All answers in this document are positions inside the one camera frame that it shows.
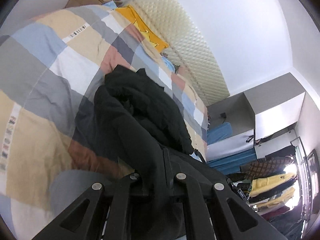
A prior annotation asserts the black large garment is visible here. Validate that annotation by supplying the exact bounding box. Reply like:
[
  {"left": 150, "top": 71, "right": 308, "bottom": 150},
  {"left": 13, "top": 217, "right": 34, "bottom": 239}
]
[{"left": 75, "top": 64, "right": 235, "bottom": 240}]

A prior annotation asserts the yellow garment on rack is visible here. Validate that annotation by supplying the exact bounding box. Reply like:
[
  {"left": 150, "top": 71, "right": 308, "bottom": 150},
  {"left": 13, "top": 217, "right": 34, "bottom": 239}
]
[{"left": 248, "top": 173, "right": 297, "bottom": 209}]

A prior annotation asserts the brown checked garment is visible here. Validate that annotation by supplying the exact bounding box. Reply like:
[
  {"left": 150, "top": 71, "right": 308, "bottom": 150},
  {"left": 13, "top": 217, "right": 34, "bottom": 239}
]
[{"left": 240, "top": 156, "right": 294, "bottom": 180}]

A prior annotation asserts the colourful patchwork duvet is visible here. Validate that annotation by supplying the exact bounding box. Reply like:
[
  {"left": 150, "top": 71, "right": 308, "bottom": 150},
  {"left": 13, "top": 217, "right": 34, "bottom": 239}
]
[{"left": 1, "top": 5, "right": 207, "bottom": 239}]

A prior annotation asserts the light blue pillow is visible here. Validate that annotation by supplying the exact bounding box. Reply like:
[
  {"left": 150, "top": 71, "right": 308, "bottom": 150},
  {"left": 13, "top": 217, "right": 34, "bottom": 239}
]
[{"left": 162, "top": 56, "right": 176, "bottom": 73}]

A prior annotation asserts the cream quilted headboard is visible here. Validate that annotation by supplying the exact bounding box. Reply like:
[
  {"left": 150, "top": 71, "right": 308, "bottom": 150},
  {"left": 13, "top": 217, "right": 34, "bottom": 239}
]
[{"left": 128, "top": 0, "right": 229, "bottom": 106}]

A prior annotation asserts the yellow pillow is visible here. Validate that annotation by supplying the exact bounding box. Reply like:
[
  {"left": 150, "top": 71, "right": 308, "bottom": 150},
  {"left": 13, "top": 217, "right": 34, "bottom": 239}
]
[{"left": 116, "top": 5, "right": 169, "bottom": 53}]

